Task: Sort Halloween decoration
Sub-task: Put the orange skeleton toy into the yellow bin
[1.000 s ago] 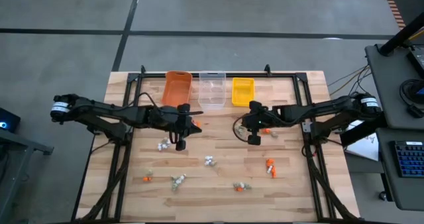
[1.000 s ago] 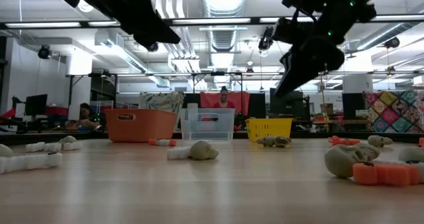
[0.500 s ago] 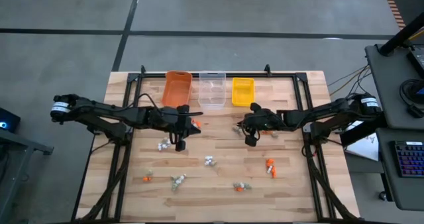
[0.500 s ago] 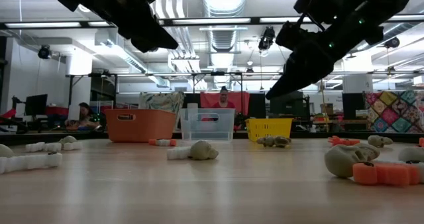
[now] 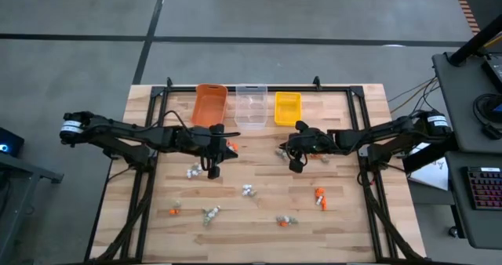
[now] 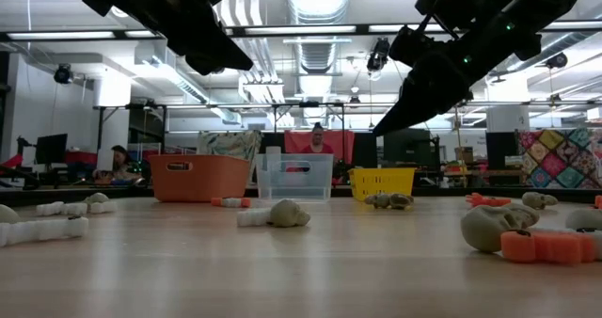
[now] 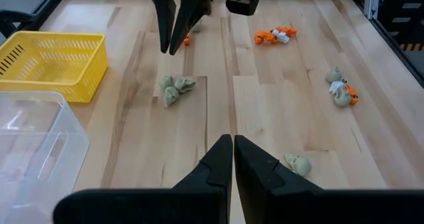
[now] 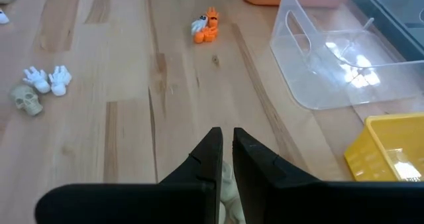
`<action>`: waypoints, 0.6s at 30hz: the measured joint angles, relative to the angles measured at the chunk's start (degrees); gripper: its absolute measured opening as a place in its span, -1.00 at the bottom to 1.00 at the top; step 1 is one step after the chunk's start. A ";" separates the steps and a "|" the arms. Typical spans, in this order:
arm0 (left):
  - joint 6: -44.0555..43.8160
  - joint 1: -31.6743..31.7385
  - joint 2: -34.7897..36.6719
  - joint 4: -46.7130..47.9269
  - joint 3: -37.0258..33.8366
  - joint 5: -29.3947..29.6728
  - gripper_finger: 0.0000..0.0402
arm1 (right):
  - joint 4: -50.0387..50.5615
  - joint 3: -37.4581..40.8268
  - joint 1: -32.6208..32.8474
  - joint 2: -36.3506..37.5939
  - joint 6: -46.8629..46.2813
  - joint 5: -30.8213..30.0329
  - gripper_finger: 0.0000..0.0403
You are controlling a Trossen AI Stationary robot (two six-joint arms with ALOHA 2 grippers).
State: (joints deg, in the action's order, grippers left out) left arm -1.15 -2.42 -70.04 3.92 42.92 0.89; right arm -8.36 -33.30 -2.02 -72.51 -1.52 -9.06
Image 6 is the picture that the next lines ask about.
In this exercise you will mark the red cloth backdrop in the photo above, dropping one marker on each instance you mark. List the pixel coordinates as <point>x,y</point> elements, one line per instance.
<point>294,141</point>

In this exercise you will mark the colourful patchwork quilt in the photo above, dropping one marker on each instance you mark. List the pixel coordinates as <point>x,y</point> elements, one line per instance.
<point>559,158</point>

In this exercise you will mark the person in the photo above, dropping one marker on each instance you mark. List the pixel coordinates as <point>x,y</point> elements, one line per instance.
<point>120,160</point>
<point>318,144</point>

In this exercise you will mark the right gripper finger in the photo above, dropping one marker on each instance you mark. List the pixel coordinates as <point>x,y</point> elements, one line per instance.
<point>447,101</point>
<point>418,90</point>

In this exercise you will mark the yellow plastic basket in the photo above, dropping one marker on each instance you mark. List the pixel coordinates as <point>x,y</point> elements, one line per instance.
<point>381,184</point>

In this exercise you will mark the black computer monitor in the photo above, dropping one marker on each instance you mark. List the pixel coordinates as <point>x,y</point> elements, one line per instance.
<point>52,148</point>
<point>501,151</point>
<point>409,148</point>

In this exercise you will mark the black hanging camera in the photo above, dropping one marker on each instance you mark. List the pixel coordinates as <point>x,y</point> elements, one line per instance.
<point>378,54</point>

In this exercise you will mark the red storage box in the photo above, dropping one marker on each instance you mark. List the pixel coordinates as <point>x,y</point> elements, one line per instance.
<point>81,157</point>

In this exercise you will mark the floral patterned cloth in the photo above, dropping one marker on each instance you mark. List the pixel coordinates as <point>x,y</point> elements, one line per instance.
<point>230,144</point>

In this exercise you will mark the orange plastic bin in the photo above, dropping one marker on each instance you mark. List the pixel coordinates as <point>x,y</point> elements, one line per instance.
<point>207,181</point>

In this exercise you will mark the brown cardboard box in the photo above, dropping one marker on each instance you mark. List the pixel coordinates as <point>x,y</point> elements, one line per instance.
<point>464,154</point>

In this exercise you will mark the black ceiling spotlight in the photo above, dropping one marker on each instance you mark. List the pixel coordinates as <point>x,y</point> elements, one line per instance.
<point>63,74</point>
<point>557,60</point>

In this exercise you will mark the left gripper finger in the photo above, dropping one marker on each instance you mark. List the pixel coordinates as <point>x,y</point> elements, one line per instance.
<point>207,66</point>
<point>226,45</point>

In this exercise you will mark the black metal rack frame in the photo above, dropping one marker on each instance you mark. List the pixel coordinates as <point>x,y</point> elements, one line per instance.
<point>211,106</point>

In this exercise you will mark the clear plastic bin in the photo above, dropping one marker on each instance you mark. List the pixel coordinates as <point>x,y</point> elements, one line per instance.
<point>294,186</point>

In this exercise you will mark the silver ceiling air duct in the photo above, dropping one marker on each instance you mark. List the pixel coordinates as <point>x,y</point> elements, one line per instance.
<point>317,7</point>

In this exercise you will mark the black ceiling beam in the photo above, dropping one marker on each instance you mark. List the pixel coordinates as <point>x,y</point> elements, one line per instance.
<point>362,28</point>

